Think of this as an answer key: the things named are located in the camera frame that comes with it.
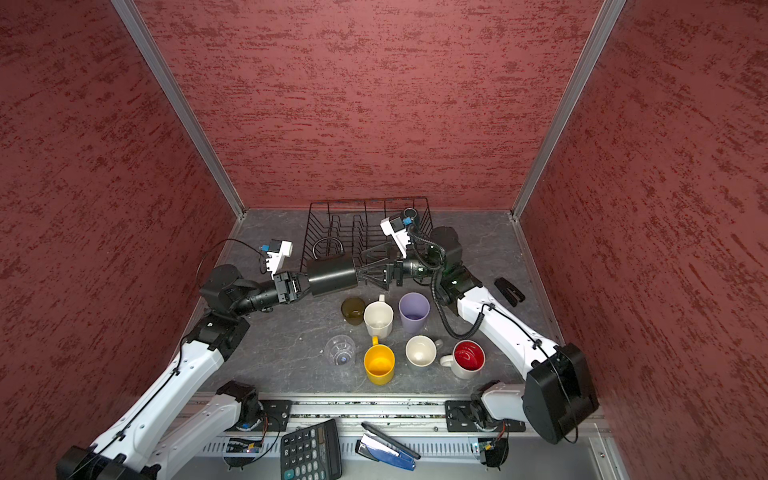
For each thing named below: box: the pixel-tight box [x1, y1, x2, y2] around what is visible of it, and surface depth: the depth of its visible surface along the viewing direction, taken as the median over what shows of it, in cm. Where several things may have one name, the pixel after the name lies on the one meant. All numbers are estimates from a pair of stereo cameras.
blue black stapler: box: [355, 421, 421, 471], surface depth 70 cm
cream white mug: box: [405, 334, 443, 368], surface depth 79 cm
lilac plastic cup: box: [398, 291, 431, 334], surface depth 84 cm
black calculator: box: [280, 419, 343, 480], surface depth 69 cm
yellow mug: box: [364, 336, 396, 386], surface depth 78 cm
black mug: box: [307, 237, 358, 297], surface depth 61 cm
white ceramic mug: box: [363, 294, 394, 339], surface depth 85 cm
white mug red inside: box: [440, 339, 486, 380], surface depth 80 cm
